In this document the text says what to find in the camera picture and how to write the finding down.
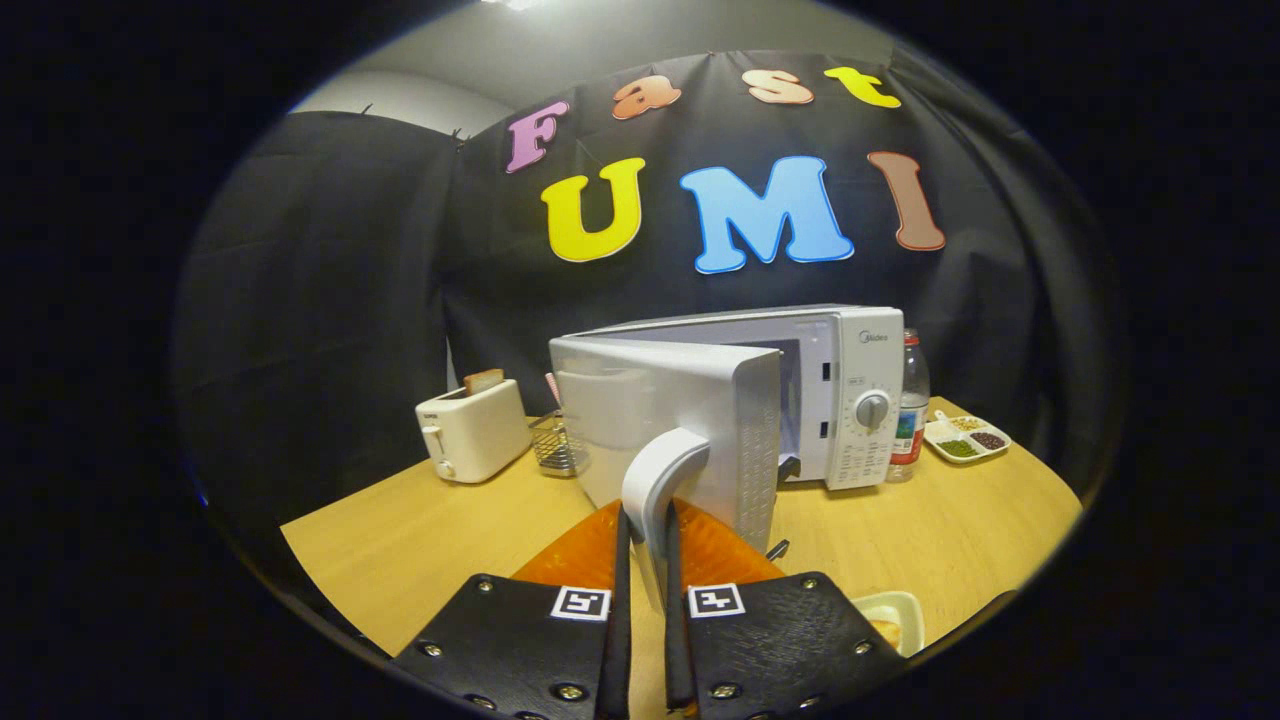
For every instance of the cream food plate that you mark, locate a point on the cream food plate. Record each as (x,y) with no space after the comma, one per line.
(895,605)

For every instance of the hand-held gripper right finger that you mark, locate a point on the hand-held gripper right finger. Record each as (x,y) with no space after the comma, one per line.
(675,620)

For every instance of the cream toaster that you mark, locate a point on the cream toaster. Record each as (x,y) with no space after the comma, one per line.
(475,435)

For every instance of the white microwave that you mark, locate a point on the white microwave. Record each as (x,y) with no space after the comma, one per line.
(690,400)

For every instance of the clear plastic water bottle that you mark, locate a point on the clear plastic water bottle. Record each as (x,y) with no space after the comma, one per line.
(910,400)

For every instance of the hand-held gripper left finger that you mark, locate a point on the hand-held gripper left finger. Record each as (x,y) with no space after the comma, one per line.
(622,570)

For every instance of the toast slice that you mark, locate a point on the toast slice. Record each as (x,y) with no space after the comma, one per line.
(484,380)

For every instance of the white divided bean dish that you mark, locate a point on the white divided bean dish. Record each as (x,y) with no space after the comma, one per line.
(965,440)

